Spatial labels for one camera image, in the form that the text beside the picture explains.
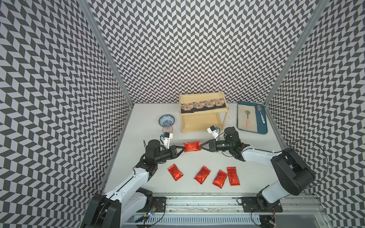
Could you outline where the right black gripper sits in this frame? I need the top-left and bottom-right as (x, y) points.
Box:
(199, 138), (232, 151)

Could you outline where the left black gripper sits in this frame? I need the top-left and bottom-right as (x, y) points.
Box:
(154, 144), (185, 163)

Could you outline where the red tea bag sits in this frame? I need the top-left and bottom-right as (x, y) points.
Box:
(168, 164), (183, 181)
(194, 166), (211, 185)
(227, 167), (240, 186)
(184, 141), (202, 153)
(213, 170), (228, 189)

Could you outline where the black floral tea bag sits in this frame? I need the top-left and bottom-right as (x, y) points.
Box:
(204, 100), (216, 110)
(214, 99), (226, 108)
(181, 103), (194, 114)
(192, 101), (205, 111)

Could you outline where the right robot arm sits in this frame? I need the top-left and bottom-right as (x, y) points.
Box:
(200, 126), (315, 209)

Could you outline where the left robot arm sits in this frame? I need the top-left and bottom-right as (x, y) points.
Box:
(80, 140), (185, 228)

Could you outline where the wooden two-tier shelf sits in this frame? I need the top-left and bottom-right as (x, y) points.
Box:
(179, 91), (229, 133)

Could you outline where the pink transparent cup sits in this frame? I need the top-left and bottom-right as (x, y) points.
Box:
(162, 125), (174, 134)

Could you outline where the blue white ceramic bowl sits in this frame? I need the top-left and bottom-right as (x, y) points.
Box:
(158, 114), (175, 127)

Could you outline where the beige cloth on tray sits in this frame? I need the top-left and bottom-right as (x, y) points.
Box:
(238, 104), (258, 133)

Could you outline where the teal tray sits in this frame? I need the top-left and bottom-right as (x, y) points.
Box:
(237, 101), (268, 135)

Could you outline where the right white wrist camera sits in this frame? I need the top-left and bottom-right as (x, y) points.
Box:
(207, 125), (220, 140)

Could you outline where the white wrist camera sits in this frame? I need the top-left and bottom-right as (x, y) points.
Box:
(161, 132), (173, 149)
(207, 125), (220, 140)

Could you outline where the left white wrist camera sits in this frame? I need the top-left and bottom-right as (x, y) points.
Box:
(161, 132), (173, 149)

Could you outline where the pink handled spoon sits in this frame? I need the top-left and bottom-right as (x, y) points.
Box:
(245, 110), (251, 128)

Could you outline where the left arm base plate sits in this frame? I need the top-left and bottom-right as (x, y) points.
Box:
(137, 196), (167, 213)

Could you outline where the white handled spoon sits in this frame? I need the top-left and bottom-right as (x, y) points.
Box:
(257, 105), (266, 124)

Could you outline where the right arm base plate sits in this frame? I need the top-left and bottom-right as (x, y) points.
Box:
(240, 197), (283, 213)

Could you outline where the aluminium front rail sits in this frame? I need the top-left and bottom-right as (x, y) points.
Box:
(85, 193), (329, 217)

